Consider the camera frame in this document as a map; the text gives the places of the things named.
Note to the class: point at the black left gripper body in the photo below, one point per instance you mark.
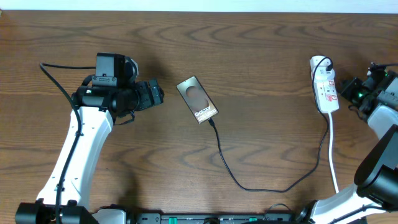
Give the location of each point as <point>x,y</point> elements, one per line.
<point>145,98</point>

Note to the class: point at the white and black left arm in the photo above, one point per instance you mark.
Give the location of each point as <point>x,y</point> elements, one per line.
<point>111,93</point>

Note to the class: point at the white USB charger adapter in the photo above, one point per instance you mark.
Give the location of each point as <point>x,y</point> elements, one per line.
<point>320,73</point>

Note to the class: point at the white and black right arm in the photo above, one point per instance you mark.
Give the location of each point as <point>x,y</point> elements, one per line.
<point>375,182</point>

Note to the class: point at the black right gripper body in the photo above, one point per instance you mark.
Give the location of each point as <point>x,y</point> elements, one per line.
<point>357,92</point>

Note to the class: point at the white power strip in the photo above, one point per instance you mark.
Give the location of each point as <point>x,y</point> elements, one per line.
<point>325,91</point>

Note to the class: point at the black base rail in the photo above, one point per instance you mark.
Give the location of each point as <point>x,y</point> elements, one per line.
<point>214,218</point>

